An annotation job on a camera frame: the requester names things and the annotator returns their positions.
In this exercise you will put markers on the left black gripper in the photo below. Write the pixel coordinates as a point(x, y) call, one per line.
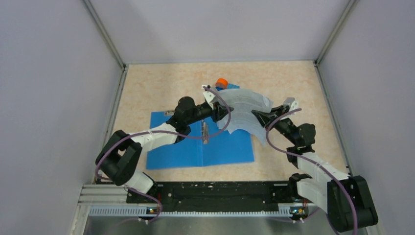
point(219, 112)

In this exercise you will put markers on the blue file folder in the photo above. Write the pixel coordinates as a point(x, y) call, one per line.
point(226, 148)

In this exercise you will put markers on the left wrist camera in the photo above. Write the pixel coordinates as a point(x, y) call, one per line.
point(209, 94)

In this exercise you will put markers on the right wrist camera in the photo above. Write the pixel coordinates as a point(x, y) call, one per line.
point(290, 104)

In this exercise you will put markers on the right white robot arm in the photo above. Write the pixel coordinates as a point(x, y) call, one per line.
point(345, 199)

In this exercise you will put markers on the printed paper sheet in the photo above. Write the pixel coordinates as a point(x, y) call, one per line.
point(243, 102)

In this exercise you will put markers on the toy truck orange blue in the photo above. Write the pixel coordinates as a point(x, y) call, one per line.
point(223, 84)

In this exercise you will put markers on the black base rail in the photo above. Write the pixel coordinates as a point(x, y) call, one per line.
point(223, 196)

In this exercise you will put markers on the grey cable duct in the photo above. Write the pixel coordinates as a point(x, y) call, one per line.
point(140, 211)

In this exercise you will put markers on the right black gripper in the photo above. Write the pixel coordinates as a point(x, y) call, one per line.
point(265, 118)

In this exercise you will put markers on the metal folder clip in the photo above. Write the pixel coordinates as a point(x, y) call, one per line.
point(205, 132)

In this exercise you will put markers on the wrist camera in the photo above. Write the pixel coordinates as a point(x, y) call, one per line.
point(290, 104)
point(209, 94)

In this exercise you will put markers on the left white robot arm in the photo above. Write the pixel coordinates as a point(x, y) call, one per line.
point(119, 157)

